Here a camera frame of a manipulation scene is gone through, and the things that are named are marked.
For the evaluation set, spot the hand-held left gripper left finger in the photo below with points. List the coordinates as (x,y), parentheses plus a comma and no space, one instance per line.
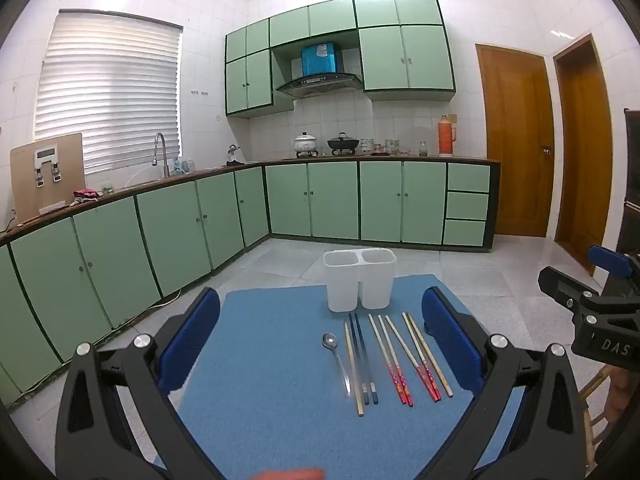
(192,340)

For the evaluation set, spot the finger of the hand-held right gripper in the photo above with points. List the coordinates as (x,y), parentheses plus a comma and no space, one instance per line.
(615,262)
(560,285)

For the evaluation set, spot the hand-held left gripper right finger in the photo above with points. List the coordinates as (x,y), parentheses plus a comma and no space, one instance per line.
(447,340)

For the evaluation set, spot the red patterned chopstick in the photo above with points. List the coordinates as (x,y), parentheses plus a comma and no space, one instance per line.
(404,349)
(387,360)
(395,360)
(415,340)

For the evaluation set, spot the dark blue chopstick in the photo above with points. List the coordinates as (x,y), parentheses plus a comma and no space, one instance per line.
(366,360)
(359,360)

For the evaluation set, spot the beige wooden chopstick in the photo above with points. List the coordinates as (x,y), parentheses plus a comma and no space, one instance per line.
(353,370)
(432,360)

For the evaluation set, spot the white plastic utensil holder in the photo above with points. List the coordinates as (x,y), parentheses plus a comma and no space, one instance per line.
(345,285)

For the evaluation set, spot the metal spoon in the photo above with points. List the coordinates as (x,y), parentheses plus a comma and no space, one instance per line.
(330,341)

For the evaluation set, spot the person's left hand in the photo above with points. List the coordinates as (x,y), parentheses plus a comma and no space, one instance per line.
(290,475)

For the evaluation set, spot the wooden chair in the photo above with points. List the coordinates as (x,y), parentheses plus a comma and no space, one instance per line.
(597,385)

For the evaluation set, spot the black appliance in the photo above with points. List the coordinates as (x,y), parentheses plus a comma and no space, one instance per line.
(632,180)

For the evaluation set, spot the blue table mat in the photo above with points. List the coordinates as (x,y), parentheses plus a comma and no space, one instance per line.
(280,360)

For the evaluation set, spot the plain wooden door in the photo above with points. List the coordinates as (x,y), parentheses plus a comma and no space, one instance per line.
(585,170)

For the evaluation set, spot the clear plastic bottles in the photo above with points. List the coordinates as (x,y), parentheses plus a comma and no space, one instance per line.
(182,165)

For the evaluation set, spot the red cloth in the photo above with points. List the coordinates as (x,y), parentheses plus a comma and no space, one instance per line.
(86,194)

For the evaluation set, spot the metal kitchen faucet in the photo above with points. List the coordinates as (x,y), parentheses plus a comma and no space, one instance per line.
(166,160)

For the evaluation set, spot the green base cabinets with counter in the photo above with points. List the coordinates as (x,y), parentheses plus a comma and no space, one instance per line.
(330,200)

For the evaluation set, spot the orange thermos flask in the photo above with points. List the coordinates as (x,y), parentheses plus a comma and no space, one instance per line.
(445,137)

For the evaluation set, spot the patterned glass jar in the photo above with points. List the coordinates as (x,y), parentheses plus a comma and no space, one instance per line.
(392,147)

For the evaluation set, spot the white patterned container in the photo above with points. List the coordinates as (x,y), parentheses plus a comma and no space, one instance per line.
(367,146)

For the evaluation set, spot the brown cardboard box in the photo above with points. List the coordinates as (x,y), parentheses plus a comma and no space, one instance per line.
(70,160)

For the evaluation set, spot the black wok with lid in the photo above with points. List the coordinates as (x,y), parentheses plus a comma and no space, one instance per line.
(343,144)

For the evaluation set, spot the white lidded pot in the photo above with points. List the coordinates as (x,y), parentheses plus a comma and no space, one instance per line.
(305,144)

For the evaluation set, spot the white window blind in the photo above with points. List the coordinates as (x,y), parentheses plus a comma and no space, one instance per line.
(110,95)

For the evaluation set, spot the black range hood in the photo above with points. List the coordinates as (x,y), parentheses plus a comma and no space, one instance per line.
(320,85)

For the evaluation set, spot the blue wrapped hood chimney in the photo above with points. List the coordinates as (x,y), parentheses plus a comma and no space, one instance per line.
(320,60)

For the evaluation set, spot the green wall cabinets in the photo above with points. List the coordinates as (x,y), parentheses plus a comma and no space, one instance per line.
(425,60)

